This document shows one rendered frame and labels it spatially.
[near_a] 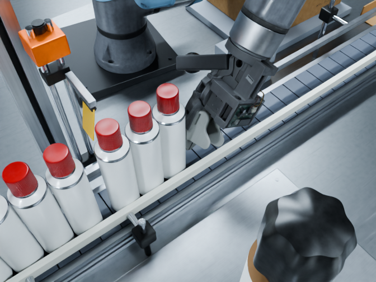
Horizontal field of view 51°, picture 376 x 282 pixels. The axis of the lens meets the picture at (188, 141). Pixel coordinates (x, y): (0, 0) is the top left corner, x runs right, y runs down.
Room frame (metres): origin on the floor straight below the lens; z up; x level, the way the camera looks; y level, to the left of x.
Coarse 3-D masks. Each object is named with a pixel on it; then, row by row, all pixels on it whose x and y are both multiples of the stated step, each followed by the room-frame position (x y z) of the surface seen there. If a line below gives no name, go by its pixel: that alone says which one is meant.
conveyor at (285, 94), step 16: (352, 48) 0.75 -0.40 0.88; (368, 48) 0.75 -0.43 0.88; (320, 64) 0.69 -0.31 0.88; (336, 64) 0.69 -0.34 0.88; (352, 64) 0.69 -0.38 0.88; (304, 80) 0.64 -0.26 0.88; (320, 80) 0.64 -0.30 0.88; (272, 96) 0.59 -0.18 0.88; (288, 96) 0.59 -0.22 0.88; (320, 96) 0.59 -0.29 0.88; (272, 112) 0.54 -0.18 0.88; (240, 128) 0.50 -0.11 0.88; (272, 128) 0.50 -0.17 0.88; (224, 144) 0.46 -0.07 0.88; (192, 160) 0.42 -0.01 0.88; (224, 160) 0.42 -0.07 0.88; (176, 192) 0.35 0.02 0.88; (144, 208) 0.32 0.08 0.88; (128, 224) 0.30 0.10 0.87; (96, 240) 0.26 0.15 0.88; (16, 272) 0.21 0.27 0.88; (48, 272) 0.21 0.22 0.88
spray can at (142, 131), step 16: (128, 112) 0.36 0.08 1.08; (144, 112) 0.36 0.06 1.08; (128, 128) 0.36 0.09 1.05; (144, 128) 0.35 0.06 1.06; (144, 144) 0.34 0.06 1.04; (160, 144) 0.36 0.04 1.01; (144, 160) 0.34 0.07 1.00; (160, 160) 0.36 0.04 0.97; (144, 176) 0.34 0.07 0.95; (160, 176) 0.35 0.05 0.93; (144, 192) 0.34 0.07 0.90
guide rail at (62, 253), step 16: (368, 64) 0.67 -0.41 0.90; (336, 80) 0.60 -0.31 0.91; (304, 96) 0.56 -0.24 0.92; (288, 112) 0.52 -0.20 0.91; (256, 128) 0.47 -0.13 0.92; (240, 144) 0.44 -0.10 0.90; (208, 160) 0.40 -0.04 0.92; (176, 176) 0.36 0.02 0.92; (192, 176) 0.38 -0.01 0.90; (160, 192) 0.33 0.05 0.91; (128, 208) 0.30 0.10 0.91; (112, 224) 0.28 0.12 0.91; (80, 240) 0.25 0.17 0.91; (48, 256) 0.22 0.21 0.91; (64, 256) 0.23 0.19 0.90; (32, 272) 0.20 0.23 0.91
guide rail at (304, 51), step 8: (360, 16) 0.76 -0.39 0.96; (368, 16) 0.76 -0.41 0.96; (352, 24) 0.73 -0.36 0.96; (336, 32) 0.70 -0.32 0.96; (344, 32) 0.72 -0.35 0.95; (320, 40) 0.68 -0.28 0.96; (328, 40) 0.68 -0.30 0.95; (304, 48) 0.65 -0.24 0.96; (312, 48) 0.65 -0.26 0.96; (288, 56) 0.62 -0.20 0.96; (296, 56) 0.62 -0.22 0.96; (280, 64) 0.60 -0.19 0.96; (288, 64) 0.61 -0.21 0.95; (88, 168) 0.35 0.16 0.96; (96, 168) 0.35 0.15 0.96; (88, 176) 0.34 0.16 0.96
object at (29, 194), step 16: (16, 176) 0.26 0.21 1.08; (32, 176) 0.27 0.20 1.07; (16, 192) 0.25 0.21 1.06; (32, 192) 0.25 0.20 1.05; (48, 192) 0.26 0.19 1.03; (16, 208) 0.24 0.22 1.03; (32, 208) 0.24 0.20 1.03; (48, 208) 0.25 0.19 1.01; (32, 224) 0.24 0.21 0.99; (48, 224) 0.24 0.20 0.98; (64, 224) 0.26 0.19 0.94; (48, 240) 0.24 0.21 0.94; (64, 240) 0.25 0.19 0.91
